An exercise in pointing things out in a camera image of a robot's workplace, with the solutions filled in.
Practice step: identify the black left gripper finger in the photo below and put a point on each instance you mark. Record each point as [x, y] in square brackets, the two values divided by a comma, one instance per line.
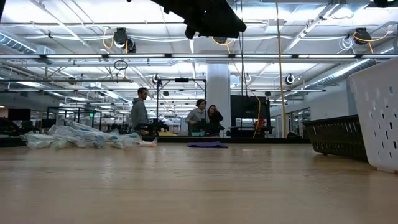
[224, 25]

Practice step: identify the orange toothbrush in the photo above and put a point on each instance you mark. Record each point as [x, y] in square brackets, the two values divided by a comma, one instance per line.
[147, 143]

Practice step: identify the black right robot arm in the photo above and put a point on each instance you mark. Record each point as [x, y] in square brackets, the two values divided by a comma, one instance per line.
[385, 2]

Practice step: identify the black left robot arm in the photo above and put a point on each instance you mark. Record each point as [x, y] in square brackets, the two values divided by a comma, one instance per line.
[1, 6]

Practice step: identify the ceiling light strip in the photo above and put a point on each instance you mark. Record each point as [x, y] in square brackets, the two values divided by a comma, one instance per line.
[199, 56]

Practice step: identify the white building column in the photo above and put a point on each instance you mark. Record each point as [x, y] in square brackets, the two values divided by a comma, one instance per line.
[218, 87]

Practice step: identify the small black ceiling reel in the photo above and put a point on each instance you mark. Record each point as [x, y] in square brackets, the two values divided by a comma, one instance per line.
[289, 75]
[155, 80]

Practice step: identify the large black monitor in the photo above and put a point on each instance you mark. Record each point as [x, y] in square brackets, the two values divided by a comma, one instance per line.
[248, 107]

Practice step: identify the person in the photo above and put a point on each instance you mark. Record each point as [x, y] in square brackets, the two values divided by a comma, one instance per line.
[196, 116]
[139, 112]
[215, 119]

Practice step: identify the purple flat mat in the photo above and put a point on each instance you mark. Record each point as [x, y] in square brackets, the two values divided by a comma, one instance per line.
[207, 145]

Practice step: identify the blue toothbrush in clear bag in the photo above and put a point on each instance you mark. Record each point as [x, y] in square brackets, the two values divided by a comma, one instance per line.
[81, 135]
[124, 140]

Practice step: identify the black perforated plastic basket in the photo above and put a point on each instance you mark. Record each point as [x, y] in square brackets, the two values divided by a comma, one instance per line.
[335, 137]

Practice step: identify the white perforated plastic basket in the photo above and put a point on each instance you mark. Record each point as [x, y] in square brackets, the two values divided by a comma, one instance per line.
[379, 109]

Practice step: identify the green toothbrush in clear bag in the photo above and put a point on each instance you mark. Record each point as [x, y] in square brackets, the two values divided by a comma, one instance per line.
[43, 140]

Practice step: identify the small black monitor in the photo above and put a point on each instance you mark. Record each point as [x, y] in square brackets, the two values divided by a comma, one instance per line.
[19, 114]

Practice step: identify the black background rig frame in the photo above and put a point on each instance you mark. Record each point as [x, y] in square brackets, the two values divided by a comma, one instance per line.
[182, 80]

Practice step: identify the silver ventilation duct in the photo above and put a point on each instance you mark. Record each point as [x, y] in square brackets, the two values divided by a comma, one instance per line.
[18, 43]
[342, 74]

